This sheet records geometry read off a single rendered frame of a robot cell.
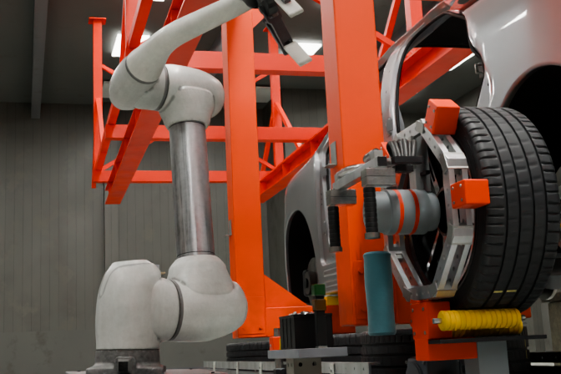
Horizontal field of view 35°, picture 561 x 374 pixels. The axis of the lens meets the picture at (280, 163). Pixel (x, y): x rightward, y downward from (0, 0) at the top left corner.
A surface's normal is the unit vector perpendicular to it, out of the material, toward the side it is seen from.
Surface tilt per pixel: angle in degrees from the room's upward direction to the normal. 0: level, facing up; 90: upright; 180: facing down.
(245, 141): 90
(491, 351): 90
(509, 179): 83
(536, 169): 78
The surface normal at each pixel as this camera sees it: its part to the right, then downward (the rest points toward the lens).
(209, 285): 0.52, -0.38
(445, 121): 0.23, 0.39
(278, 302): 0.25, -0.21
